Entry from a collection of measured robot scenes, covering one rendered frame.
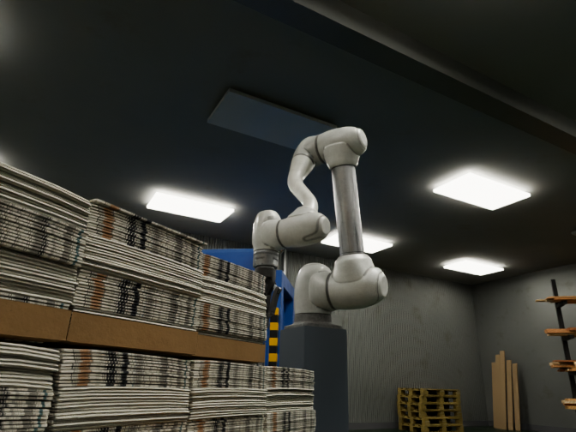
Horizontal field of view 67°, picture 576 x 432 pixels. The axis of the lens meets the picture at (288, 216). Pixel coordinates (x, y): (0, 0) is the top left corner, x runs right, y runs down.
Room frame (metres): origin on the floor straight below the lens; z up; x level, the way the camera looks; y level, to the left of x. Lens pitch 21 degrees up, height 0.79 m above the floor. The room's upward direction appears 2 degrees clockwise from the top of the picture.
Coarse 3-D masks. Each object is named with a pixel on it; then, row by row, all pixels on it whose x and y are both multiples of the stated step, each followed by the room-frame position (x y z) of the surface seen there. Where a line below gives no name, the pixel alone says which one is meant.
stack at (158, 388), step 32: (0, 352) 0.58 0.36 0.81; (32, 352) 0.62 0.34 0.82; (64, 352) 0.67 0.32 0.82; (96, 352) 0.71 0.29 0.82; (0, 384) 0.59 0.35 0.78; (32, 384) 0.63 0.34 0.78; (64, 384) 0.67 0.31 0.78; (96, 384) 0.72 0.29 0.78; (128, 384) 0.78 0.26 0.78; (160, 384) 0.85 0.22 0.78; (192, 384) 0.92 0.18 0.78; (224, 384) 1.01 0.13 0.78; (256, 384) 1.13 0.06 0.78; (288, 384) 1.29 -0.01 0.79; (0, 416) 0.60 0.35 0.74; (32, 416) 0.64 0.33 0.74; (64, 416) 0.68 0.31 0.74; (96, 416) 0.72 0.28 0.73; (128, 416) 0.78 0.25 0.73; (160, 416) 0.85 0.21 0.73; (192, 416) 0.92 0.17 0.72; (224, 416) 1.01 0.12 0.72; (256, 416) 1.14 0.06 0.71; (288, 416) 1.28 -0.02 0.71
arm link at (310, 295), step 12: (312, 264) 1.80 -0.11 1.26; (300, 276) 1.80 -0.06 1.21; (312, 276) 1.77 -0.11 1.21; (324, 276) 1.75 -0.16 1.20; (300, 288) 1.80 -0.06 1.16; (312, 288) 1.77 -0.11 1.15; (324, 288) 1.74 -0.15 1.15; (300, 300) 1.80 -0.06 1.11; (312, 300) 1.77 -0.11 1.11; (324, 300) 1.75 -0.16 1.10; (300, 312) 1.80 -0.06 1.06; (312, 312) 1.78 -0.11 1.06; (324, 312) 1.79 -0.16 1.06
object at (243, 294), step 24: (216, 264) 0.99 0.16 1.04; (216, 288) 0.99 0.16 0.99; (240, 288) 1.07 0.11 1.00; (264, 288) 1.17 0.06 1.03; (216, 312) 1.00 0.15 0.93; (240, 312) 1.07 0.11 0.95; (264, 312) 1.16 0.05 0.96; (216, 336) 1.01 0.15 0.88; (240, 336) 1.08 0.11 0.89; (264, 336) 1.16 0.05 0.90; (216, 360) 1.04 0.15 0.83; (240, 360) 1.09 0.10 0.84
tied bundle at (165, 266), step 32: (96, 224) 0.68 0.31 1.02; (128, 224) 0.73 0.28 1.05; (96, 256) 0.69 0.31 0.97; (128, 256) 0.74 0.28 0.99; (160, 256) 0.80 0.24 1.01; (192, 256) 0.88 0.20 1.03; (96, 288) 0.70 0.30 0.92; (128, 288) 0.75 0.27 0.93; (160, 288) 0.82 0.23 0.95; (192, 288) 0.88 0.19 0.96; (128, 320) 0.76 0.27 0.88; (160, 320) 0.82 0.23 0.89; (192, 320) 0.90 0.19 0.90; (128, 352) 0.81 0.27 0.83; (160, 352) 0.85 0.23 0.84
